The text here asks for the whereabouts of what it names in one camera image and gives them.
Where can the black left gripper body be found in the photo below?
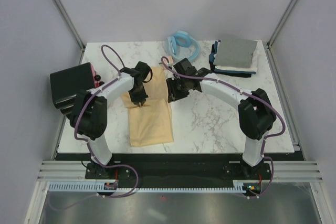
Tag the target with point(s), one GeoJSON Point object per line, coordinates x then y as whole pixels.
{"type": "Point", "coordinates": [138, 94]}

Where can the white slotted cable duct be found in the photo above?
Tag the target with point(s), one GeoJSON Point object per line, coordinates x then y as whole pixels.
{"type": "Point", "coordinates": [105, 187]}

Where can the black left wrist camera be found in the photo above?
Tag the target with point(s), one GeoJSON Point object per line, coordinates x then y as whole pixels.
{"type": "Point", "coordinates": [145, 71]}

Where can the black pink drawer organizer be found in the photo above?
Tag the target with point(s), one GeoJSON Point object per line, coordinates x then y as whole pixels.
{"type": "Point", "coordinates": [65, 84]}

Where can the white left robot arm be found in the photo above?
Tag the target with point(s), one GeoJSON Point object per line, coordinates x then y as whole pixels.
{"type": "Point", "coordinates": [89, 117]}

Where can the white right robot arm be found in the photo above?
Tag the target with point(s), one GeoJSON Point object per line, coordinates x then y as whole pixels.
{"type": "Point", "coordinates": [255, 113]}

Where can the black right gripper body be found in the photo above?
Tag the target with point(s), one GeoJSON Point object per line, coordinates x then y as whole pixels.
{"type": "Point", "coordinates": [182, 89]}

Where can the aluminium frame post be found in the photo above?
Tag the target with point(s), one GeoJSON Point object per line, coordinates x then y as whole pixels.
{"type": "Point", "coordinates": [289, 9]}
{"type": "Point", "coordinates": [66, 18]}

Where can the aluminium frame post right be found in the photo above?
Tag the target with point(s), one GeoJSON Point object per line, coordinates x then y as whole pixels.
{"type": "Point", "coordinates": [289, 9]}

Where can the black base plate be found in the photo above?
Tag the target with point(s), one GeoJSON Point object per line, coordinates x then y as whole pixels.
{"type": "Point", "coordinates": [123, 160]}

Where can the yellow t shirt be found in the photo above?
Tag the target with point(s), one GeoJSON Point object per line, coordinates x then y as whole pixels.
{"type": "Point", "coordinates": [151, 123]}

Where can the aluminium frame post left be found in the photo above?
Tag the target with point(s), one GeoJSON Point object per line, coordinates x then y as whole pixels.
{"type": "Point", "coordinates": [66, 18]}

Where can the aluminium frame rail front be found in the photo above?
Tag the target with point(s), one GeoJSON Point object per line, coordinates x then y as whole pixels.
{"type": "Point", "coordinates": [280, 171]}

